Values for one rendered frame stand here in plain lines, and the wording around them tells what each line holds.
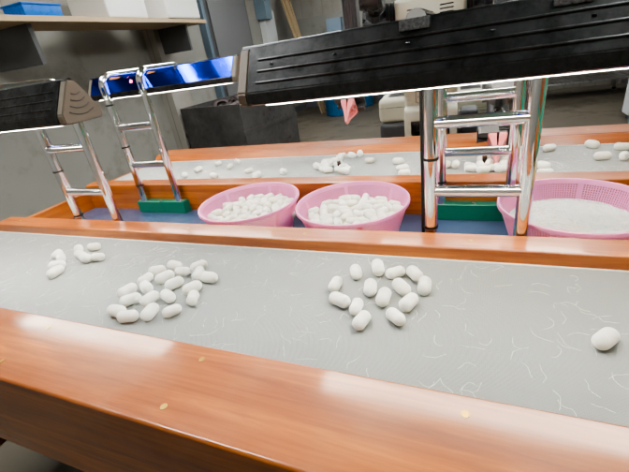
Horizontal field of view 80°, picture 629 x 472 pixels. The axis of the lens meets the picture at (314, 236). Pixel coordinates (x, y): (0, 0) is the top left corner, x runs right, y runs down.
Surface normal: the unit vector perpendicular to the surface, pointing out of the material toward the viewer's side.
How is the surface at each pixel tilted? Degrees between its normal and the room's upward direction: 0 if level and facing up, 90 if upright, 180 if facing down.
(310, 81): 58
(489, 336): 0
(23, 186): 90
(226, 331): 0
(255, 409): 0
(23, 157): 90
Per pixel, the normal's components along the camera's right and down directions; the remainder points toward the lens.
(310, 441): -0.15, -0.88
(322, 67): -0.37, -0.07
